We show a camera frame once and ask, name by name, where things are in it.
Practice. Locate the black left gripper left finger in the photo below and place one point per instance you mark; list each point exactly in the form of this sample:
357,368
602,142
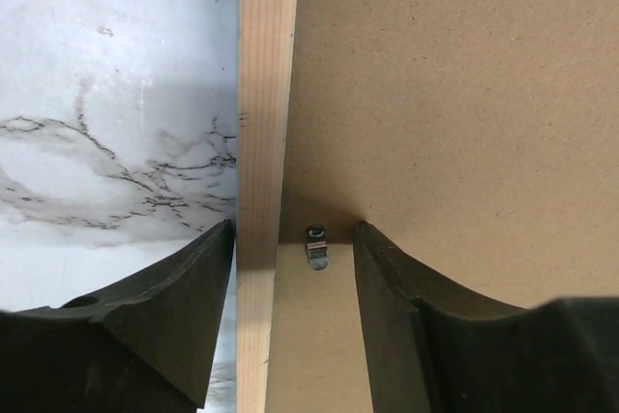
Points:
145,343

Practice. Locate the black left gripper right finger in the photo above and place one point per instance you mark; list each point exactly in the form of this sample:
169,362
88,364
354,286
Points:
434,345

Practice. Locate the brown backing board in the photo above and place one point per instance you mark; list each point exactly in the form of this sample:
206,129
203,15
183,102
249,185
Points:
481,136

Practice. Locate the blue wooden picture frame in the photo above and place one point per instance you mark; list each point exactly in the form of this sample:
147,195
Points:
266,41

